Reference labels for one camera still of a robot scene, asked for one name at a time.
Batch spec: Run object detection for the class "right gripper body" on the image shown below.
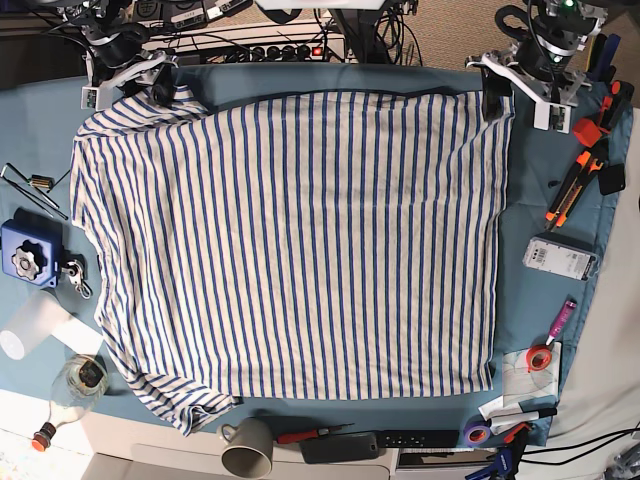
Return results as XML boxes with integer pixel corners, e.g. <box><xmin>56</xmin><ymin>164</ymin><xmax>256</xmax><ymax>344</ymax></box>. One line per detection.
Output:
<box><xmin>81</xmin><ymin>35</ymin><xmax>178</xmax><ymax>110</ymax></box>

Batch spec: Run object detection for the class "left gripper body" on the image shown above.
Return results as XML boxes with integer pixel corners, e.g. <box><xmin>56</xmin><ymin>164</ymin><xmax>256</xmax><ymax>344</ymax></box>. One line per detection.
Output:
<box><xmin>465</xmin><ymin>40</ymin><xmax>593</xmax><ymax>134</ymax></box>

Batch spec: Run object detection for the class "blue white striped T-shirt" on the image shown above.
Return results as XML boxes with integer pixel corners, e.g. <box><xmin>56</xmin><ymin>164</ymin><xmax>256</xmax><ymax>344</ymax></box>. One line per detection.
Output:
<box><xmin>70</xmin><ymin>88</ymin><xmax>515</xmax><ymax>435</ymax></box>

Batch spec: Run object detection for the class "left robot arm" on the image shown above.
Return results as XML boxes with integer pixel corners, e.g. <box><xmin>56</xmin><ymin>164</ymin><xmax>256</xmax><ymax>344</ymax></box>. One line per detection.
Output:
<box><xmin>465</xmin><ymin>1</ymin><xmax>608</xmax><ymax>133</ymax></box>

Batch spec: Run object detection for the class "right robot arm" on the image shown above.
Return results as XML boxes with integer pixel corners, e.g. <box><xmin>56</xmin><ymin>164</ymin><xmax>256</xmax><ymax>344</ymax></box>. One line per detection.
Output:
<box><xmin>26</xmin><ymin>1</ymin><xmax>177</xmax><ymax>111</ymax></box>

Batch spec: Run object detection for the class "orange black clamp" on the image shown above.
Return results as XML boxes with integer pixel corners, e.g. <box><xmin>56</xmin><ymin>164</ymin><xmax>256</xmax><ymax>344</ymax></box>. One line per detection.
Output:
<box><xmin>572</xmin><ymin>80</ymin><xmax>635</xmax><ymax>147</ymax></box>

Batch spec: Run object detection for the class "blue clamp at top right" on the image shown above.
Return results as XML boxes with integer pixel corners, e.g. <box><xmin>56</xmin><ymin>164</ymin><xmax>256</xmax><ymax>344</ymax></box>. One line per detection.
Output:
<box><xmin>587</xmin><ymin>33</ymin><xmax>621</xmax><ymax>83</ymax></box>

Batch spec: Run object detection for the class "orange black utility knife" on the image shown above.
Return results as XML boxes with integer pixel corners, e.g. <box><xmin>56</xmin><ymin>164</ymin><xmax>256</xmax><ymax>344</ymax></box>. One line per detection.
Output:
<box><xmin>545</xmin><ymin>149</ymin><xmax>603</xmax><ymax>231</ymax></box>

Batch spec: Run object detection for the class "small black square block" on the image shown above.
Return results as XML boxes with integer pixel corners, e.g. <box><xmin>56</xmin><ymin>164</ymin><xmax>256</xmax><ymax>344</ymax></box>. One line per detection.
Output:
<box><xmin>598</xmin><ymin>163</ymin><xmax>626</xmax><ymax>196</ymax></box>

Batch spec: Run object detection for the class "black power strip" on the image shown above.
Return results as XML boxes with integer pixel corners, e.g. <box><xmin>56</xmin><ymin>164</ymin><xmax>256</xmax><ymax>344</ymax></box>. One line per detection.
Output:
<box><xmin>146</xmin><ymin>33</ymin><xmax>353</xmax><ymax>65</ymax></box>

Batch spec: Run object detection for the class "metal hex key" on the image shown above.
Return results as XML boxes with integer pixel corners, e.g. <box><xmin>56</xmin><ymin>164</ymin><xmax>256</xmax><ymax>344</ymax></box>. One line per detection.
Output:
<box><xmin>1</xmin><ymin>162</ymin><xmax>68</xmax><ymax>220</ymax></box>

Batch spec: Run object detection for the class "clear plastic screw box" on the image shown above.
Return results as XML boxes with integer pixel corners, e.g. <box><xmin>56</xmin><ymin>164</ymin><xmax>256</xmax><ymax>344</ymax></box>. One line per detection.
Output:
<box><xmin>522</xmin><ymin>236</ymin><xmax>600</xmax><ymax>281</ymax></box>

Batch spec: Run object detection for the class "blue box with knob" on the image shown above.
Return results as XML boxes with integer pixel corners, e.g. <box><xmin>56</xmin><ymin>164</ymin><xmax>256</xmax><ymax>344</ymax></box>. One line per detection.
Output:
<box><xmin>1</xmin><ymin>219</ymin><xmax>63</xmax><ymax>288</ymax></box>

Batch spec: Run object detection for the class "purple glue tube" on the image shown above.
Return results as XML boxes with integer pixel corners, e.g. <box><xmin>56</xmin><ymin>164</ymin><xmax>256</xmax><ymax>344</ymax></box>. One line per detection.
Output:
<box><xmin>545</xmin><ymin>298</ymin><xmax>577</xmax><ymax>346</ymax></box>

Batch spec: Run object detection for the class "frosted plastic cup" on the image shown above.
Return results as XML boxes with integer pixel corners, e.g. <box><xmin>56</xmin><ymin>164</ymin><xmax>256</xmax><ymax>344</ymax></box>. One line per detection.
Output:
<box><xmin>1</xmin><ymin>289</ymin><xmax>72</xmax><ymax>360</ymax></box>

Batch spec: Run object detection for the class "red tape roll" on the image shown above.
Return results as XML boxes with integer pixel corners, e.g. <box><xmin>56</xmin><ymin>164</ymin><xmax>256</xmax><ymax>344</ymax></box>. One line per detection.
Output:
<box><xmin>525</xmin><ymin>345</ymin><xmax>553</xmax><ymax>373</ymax></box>

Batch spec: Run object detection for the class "printed paper map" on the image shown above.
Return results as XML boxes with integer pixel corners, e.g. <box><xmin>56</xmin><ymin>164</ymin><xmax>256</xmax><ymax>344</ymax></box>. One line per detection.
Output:
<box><xmin>478</xmin><ymin>342</ymin><xmax>562</xmax><ymax>420</ymax></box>

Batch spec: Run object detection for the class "clear glass bottle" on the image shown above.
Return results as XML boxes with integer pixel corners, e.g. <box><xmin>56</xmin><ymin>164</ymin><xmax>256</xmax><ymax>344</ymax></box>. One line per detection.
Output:
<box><xmin>31</xmin><ymin>354</ymin><xmax>108</xmax><ymax>452</ymax></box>

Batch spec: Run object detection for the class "black marker pen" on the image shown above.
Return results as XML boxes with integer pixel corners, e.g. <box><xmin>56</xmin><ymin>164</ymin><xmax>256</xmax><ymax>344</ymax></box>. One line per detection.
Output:
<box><xmin>488</xmin><ymin>407</ymin><xmax>558</xmax><ymax>428</ymax></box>

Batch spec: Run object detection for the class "purple tape roll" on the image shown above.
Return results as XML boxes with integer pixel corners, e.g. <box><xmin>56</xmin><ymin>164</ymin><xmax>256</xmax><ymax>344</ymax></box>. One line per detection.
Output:
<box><xmin>463</xmin><ymin>420</ymin><xmax>493</xmax><ymax>448</ymax></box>

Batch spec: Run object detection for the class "blue black bar clamp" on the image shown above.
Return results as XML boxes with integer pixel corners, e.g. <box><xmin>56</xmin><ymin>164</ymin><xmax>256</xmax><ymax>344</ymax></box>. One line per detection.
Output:
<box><xmin>465</xmin><ymin>422</ymin><xmax>532</xmax><ymax>480</ymax></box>

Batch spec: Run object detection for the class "grey ceramic mug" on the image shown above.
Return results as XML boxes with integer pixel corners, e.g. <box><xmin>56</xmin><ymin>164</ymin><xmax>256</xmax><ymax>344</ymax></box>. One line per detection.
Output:
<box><xmin>218</xmin><ymin>417</ymin><xmax>274</xmax><ymax>479</ymax></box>

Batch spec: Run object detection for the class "black smartphone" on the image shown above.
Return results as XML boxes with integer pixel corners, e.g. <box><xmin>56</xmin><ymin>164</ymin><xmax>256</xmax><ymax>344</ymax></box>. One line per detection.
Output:
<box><xmin>299</xmin><ymin>432</ymin><xmax>379</xmax><ymax>464</ymax></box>

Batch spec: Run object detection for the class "metal key ring clip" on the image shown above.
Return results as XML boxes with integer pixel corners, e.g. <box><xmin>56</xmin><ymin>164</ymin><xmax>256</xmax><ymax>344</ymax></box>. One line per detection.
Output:
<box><xmin>61</xmin><ymin>260</ymin><xmax>93</xmax><ymax>300</ymax></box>

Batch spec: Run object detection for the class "red handled screwdriver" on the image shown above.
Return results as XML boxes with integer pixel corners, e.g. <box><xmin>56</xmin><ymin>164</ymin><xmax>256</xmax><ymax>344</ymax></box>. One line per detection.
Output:
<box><xmin>276</xmin><ymin>423</ymin><xmax>352</xmax><ymax>445</ymax></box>

